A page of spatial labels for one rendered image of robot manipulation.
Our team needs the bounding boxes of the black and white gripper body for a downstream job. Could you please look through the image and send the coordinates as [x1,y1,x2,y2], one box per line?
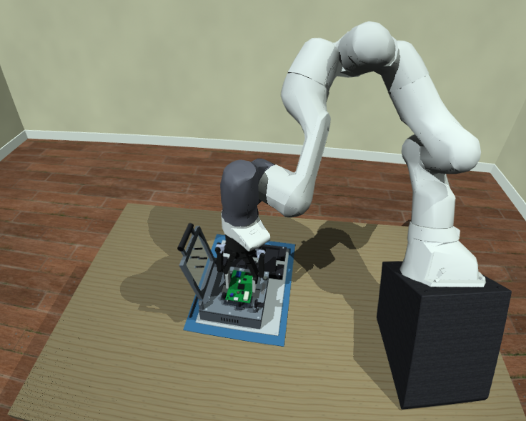
[224,235,256,259]

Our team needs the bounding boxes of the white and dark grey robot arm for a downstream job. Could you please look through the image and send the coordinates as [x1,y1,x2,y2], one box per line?
[220,21,486,287]

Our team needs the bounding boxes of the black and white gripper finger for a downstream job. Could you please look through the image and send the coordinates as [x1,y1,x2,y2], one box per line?
[242,248,266,292]
[215,242,237,289]

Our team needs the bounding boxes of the green circuit board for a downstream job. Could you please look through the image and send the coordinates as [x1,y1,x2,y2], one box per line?
[226,270,252,303]

